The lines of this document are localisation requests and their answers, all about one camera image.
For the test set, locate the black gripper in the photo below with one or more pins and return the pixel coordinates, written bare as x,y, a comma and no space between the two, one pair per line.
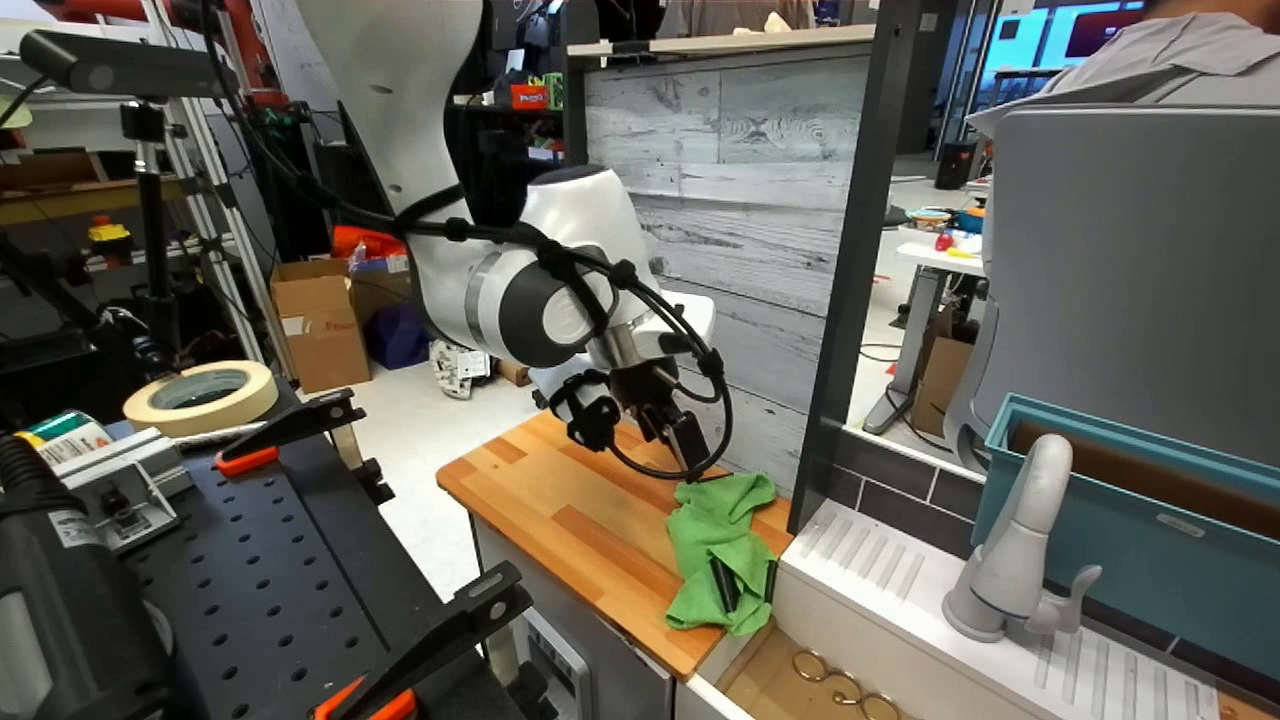
649,385

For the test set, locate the green cloth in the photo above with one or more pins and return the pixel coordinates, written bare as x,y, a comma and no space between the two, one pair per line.
721,544

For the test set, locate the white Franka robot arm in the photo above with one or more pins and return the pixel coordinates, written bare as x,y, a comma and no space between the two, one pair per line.
386,83

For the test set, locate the wooden counter top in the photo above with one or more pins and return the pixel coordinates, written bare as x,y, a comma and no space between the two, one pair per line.
574,513

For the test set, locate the white floor device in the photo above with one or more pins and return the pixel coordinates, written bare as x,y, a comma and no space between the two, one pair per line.
460,368

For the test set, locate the grey cabinet with drawers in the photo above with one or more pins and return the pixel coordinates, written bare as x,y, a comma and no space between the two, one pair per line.
574,643

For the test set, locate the dark grey tile backsplash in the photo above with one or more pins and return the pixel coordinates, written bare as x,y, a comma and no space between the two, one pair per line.
901,502

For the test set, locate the grey wood-print panel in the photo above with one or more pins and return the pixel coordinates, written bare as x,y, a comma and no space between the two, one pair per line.
724,185

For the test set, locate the white sink unit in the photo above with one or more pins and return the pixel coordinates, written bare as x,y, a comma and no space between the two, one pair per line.
883,586

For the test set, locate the cardboard box under table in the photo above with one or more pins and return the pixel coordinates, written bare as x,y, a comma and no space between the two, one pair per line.
944,382

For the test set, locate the dark blue bag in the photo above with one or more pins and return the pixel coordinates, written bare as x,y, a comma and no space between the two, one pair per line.
396,337

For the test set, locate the white round table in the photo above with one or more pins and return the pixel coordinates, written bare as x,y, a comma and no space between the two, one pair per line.
935,267

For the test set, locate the orange black bar clamp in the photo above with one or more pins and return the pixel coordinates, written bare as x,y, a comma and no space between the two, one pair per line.
426,644
287,435

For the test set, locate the orange object behind box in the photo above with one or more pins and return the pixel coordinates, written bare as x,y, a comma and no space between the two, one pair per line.
366,240

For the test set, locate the open cardboard box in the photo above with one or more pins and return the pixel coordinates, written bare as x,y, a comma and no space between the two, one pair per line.
322,325

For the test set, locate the grey toy faucet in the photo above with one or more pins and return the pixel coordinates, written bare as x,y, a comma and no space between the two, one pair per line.
1020,544

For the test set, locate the small red box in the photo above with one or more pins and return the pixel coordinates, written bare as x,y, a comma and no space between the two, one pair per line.
530,99

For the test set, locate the black perforated board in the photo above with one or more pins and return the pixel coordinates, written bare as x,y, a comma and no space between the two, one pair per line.
282,586

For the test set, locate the teal storage bin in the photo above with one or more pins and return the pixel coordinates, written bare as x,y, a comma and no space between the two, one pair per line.
1122,535

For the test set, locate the masking tape roll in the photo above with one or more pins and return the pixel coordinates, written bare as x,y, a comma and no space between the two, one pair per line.
203,399

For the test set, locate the large grey box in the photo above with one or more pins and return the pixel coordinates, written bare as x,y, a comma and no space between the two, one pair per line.
1134,267

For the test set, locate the computer monitor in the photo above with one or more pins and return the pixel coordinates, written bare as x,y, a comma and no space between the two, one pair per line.
1040,36

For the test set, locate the small yellow object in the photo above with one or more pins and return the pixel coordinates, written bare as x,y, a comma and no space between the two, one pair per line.
111,235

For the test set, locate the yellow green labelled box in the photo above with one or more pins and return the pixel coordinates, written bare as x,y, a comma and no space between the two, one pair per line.
60,440

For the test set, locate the black device housing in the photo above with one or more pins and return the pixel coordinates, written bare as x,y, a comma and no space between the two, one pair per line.
66,613

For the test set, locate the person in grey shirt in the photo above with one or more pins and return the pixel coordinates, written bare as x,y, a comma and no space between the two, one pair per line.
1175,55

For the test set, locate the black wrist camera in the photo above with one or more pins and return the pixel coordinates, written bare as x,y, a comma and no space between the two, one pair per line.
587,409

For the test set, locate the black frame post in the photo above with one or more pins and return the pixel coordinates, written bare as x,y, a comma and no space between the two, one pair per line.
852,267

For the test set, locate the aluminium extrusion rail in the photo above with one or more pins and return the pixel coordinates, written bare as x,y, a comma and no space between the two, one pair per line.
120,484

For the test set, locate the black camera stand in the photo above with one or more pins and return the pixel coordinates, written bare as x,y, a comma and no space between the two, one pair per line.
150,227

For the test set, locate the black stereo camera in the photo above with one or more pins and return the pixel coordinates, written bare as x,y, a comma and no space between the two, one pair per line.
104,63

